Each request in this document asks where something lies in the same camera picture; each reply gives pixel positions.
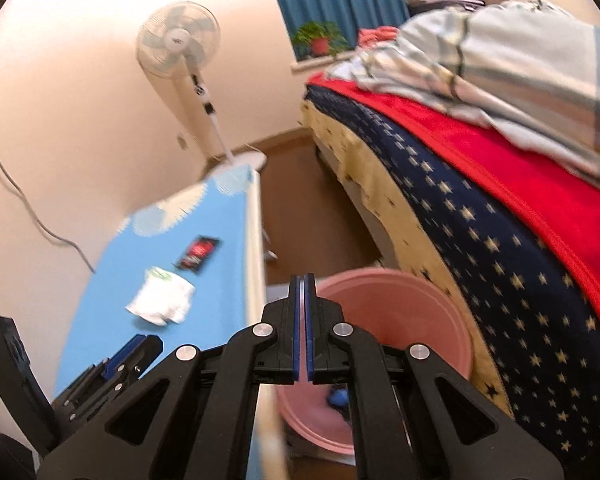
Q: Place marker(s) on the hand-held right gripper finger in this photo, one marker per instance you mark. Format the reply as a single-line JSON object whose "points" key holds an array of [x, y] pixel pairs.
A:
{"points": [[311, 330], [300, 330]]}

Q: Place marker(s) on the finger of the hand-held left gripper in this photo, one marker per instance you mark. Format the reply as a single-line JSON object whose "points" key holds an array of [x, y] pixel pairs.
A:
{"points": [[111, 369], [141, 342]]}

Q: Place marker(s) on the white cloth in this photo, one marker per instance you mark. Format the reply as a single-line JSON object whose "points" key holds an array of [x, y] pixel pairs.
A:
{"points": [[160, 297]]}

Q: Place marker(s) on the blue plastic bag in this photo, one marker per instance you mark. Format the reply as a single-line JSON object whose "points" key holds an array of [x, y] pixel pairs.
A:
{"points": [[337, 398]]}

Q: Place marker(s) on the pink plastic bucket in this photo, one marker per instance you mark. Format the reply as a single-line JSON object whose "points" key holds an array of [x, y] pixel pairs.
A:
{"points": [[395, 310]]}

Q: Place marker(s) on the blue ironing board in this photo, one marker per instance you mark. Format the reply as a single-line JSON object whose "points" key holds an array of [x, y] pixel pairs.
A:
{"points": [[120, 285]]}

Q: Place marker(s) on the black and red packet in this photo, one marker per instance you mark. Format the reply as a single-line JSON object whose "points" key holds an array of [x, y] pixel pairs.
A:
{"points": [[197, 252]]}

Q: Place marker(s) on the bed with star sheet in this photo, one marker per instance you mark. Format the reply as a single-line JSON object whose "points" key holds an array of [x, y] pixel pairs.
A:
{"points": [[480, 270]]}

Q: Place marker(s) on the red blanket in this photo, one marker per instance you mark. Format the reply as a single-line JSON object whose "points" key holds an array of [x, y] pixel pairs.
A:
{"points": [[480, 160]]}

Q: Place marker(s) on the white windowsill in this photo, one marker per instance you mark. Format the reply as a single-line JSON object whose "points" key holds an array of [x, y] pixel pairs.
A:
{"points": [[320, 64]]}

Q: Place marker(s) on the potted green plant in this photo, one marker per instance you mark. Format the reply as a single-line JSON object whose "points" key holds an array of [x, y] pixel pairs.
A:
{"points": [[320, 45]]}

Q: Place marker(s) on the pink clothes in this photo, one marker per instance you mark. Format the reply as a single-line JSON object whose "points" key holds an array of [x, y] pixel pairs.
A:
{"points": [[377, 37]]}

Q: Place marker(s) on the white standing fan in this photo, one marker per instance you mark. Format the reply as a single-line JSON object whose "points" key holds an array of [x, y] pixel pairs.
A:
{"points": [[175, 40]]}

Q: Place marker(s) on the plaid duvet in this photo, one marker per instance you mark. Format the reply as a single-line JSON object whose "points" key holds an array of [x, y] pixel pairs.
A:
{"points": [[505, 50]]}

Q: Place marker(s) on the dark bed frame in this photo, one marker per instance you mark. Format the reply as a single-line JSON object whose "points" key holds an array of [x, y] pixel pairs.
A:
{"points": [[365, 210]]}

